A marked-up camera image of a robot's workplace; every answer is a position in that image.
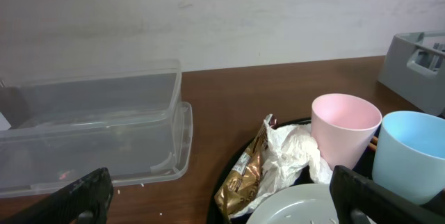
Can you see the gold brown snack wrapper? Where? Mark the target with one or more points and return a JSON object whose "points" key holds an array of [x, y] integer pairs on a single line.
{"points": [[241, 185]]}

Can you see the clear plastic waste bin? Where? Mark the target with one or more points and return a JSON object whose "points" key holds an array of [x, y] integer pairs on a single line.
{"points": [[130, 120]]}

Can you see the grey dishwasher rack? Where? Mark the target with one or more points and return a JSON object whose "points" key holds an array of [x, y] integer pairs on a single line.
{"points": [[415, 71]]}

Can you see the light blue plastic cup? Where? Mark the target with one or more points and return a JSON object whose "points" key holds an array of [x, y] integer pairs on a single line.
{"points": [[409, 158]]}

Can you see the grey round plate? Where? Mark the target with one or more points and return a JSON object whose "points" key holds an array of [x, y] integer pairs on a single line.
{"points": [[302, 204]]}

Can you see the pink plastic cup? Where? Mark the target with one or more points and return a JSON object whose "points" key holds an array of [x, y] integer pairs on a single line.
{"points": [[343, 126]]}

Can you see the white paper napkin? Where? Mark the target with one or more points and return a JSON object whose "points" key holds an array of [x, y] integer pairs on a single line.
{"points": [[291, 148]]}

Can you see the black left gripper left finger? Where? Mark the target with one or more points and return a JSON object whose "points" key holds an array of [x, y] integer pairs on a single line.
{"points": [[86, 200]]}

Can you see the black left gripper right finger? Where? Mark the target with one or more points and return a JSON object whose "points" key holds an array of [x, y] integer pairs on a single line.
{"points": [[359, 200]]}

